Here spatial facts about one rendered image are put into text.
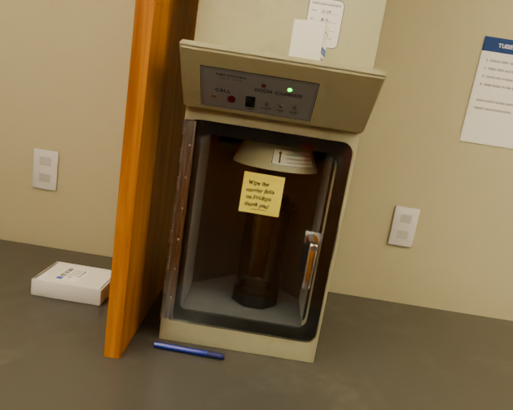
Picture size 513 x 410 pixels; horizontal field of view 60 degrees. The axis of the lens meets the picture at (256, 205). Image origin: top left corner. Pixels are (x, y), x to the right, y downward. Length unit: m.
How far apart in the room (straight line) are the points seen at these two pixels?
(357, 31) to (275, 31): 0.14
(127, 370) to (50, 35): 0.92
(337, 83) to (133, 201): 0.39
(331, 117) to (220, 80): 0.20
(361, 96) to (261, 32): 0.21
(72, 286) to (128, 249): 0.30
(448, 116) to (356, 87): 0.63
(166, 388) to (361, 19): 0.72
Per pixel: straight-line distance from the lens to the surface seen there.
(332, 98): 0.76
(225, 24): 0.84
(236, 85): 0.76
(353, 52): 0.84
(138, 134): 0.77
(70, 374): 0.87
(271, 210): 0.84
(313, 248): 0.80
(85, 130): 1.37
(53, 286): 1.11
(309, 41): 0.75
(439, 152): 1.35
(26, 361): 0.91
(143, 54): 0.77
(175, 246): 0.87
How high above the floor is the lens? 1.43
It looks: 12 degrees down
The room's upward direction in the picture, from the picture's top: 9 degrees clockwise
